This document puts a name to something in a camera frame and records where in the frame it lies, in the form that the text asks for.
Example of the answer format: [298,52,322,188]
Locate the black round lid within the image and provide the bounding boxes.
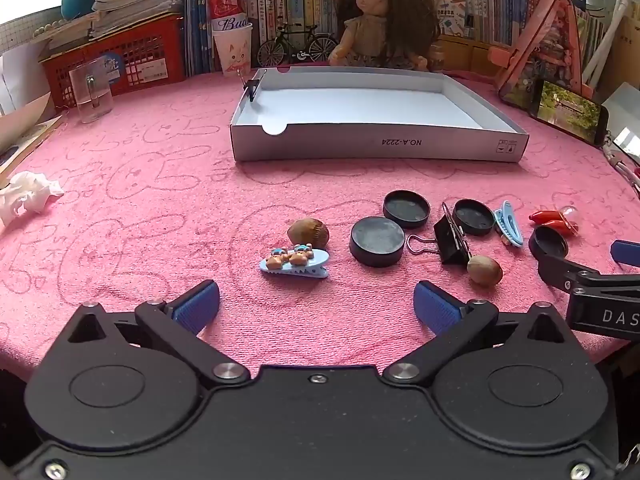
[382,190,432,229]
[350,216,407,268]
[528,225,571,261]
[451,199,497,237]

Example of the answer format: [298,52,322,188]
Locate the brown cardboard board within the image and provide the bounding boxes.
[600,15,640,101]

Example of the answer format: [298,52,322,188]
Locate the large black binder clip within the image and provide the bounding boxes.
[406,201,472,265]

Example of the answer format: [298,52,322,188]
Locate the small black binder clip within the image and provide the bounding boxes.
[239,71,265,103]

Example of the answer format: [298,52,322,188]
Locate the plain blue hair clip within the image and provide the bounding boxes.
[493,200,524,248]

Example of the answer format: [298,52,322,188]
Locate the cat print paper cup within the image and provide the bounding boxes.
[211,22,253,78]

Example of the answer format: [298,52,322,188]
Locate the open paper notebook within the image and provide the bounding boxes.
[0,92,66,181]

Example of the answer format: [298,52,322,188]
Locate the white cardboard box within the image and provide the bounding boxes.
[230,65,530,165]

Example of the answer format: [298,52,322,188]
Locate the blue bear hair clip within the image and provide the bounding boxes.
[259,244,331,281]

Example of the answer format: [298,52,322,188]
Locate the black miniature bicycle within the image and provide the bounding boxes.
[257,22,339,67]

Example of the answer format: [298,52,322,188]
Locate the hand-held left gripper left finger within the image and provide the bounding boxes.
[65,280,252,390]

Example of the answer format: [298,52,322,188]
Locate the pencil print carton box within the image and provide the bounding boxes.
[437,0,468,38]

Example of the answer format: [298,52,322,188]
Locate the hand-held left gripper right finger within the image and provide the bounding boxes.
[382,280,576,388]

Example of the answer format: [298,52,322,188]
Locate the pink printed towel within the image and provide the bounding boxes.
[0,67,640,376]

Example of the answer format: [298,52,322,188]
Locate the brown nut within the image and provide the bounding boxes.
[467,255,503,287]
[287,217,331,251]

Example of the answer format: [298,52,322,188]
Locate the wooden drawer unit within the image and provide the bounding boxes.
[440,35,511,72]

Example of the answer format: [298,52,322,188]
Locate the red drink can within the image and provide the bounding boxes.
[207,0,249,31]

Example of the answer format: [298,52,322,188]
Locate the crumpled white tissue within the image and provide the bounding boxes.
[0,171,66,228]

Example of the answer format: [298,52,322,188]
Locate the white plastic pipes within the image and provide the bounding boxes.
[582,0,640,91]

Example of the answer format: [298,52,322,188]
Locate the large red plastic basket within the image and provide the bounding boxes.
[39,14,187,98]

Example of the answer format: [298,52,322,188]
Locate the curly brown hair doll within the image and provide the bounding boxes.
[327,0,441,73]

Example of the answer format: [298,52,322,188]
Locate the smartphone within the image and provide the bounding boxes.
[529,78,611,147]

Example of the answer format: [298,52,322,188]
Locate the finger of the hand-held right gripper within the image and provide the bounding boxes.
[611,240,640,266]
[537,252,602,297]

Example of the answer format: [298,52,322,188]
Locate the pink triangular dollhouse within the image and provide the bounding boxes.
[487,0,596,111]

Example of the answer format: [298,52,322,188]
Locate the clear acrylic stand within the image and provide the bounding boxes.
[68,56,113,125]

